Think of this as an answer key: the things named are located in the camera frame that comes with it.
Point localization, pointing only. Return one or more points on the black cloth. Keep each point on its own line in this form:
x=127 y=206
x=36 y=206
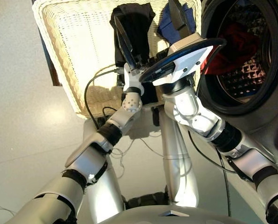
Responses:
x=139 y=30

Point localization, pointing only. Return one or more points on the orange-red cloth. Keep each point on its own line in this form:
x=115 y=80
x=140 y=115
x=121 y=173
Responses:
x=237 y=42

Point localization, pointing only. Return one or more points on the pale woven laundry basket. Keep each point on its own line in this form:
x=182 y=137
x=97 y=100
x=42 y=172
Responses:
x=83 y=46

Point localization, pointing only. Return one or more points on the silver robot torso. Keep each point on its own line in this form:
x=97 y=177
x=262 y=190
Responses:
x=141 y=215

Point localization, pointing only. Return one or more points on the silver robot leg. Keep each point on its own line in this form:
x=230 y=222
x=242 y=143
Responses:
x=176 y=163
x=106 y=198

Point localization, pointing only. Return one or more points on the brown wooden basket stand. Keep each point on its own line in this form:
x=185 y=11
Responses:
x=55 y=77

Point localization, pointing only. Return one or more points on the navy blue cloth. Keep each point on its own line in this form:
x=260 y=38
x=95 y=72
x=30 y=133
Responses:
x=167 y=25

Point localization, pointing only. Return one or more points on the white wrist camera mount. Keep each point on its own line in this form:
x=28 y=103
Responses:
x=192 y=58
x=129 y=79

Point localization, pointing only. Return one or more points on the grey washing machine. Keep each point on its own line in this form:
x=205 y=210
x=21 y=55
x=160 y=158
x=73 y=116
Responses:
x=276 y=121

